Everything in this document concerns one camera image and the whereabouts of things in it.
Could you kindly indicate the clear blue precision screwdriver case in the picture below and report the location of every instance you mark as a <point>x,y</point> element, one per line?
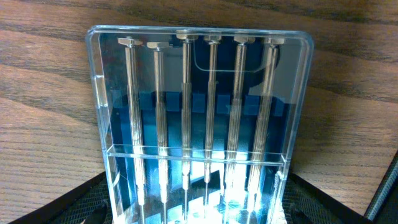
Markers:
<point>109,79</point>

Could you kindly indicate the precision screwdriver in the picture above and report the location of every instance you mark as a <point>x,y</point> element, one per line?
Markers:
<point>235,117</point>
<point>161,122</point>
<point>187,41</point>
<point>262,124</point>
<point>135,119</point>
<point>213,41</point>

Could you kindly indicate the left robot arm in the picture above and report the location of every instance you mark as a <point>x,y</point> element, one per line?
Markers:
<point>175,185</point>

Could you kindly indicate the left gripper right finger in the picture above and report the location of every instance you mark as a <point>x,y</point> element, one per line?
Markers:
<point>304,203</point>

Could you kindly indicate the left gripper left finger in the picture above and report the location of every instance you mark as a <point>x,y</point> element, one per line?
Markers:
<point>53,209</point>

